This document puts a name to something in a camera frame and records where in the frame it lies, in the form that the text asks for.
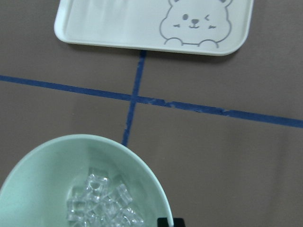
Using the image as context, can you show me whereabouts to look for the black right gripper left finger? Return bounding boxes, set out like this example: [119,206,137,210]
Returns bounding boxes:
[157,217,170,227]

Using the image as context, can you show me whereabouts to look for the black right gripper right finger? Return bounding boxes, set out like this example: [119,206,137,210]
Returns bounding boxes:
[173,218,186,227]

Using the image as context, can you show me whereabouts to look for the clear ice cubes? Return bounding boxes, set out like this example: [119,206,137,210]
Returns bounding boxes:
[66,167,146,227]

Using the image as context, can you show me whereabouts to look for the green bowl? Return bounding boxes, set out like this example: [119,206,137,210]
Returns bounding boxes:
[0,134,174,227]

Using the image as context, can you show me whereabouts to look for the cream bear tray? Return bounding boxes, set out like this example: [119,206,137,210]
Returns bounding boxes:
[54,0,254,56]

